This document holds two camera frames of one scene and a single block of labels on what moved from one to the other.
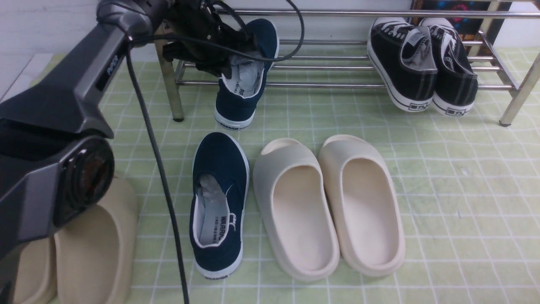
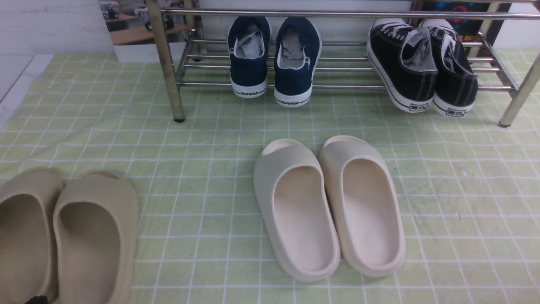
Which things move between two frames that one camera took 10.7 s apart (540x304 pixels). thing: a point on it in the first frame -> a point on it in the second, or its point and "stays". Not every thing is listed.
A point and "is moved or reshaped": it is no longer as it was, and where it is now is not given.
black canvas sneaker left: (402, 57) stays
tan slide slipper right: (94, 256) stays
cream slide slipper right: (363, 200) stays
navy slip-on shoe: (238, 96) is moved or reshaped
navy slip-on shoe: (220, 176) -> (298, 49)
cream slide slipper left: (294, 208) stays
